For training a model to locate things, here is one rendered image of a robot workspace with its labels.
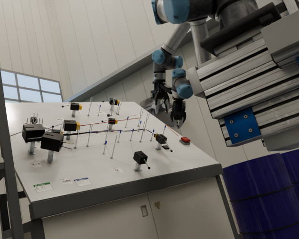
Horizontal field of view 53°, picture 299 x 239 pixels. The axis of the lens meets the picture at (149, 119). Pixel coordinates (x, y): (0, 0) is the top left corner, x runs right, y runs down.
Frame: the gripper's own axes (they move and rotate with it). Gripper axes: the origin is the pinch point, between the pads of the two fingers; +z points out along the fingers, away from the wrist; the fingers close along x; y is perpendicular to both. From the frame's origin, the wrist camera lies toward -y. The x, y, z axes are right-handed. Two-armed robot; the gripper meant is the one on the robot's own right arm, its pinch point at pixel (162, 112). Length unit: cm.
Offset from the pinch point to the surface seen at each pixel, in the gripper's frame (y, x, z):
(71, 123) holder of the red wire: 18, 52, 5
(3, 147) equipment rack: -12, 94, 12
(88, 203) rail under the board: -22, 62, 39
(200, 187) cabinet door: -19, -12, 46
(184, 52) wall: 183, -200, -86
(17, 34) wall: 430, -29, -144
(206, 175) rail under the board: -20.7, -15.9, 38.5
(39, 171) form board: -1, 77, 26
